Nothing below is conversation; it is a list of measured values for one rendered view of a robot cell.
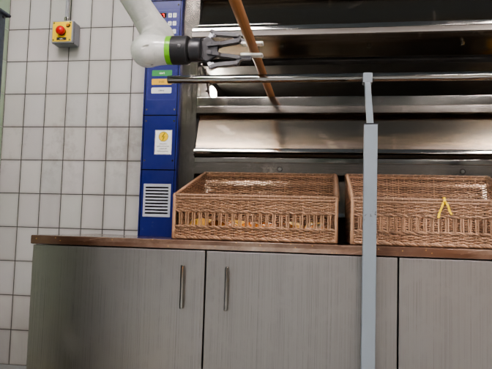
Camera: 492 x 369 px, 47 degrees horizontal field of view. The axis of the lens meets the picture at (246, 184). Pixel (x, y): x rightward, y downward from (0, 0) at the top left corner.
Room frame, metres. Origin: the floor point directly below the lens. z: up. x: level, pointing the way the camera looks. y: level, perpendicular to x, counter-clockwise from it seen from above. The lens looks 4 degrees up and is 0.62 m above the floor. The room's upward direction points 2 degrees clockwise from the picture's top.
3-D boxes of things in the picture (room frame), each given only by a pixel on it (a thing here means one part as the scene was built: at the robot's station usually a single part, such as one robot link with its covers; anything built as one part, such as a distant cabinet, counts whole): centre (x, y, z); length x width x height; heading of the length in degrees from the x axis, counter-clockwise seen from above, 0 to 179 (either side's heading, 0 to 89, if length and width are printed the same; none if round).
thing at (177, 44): (1.80, 0.22, 1.19); 0.12 x 0.06 x 0.09; 171
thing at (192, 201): (2.09, -0.06, 0.72); 0.56 x 0.49 x 0.28; 82
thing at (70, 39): (2.46, 0.82, 1.46); 0.10 x 0.07 x 0.10; 81
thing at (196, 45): (1.79, 0.15, 1.19); 0.09 x 0.07 x 0.08; 81
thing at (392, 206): (2.00, -0.64, 0.72); 0.56 x 0.49 x 0.28; 82
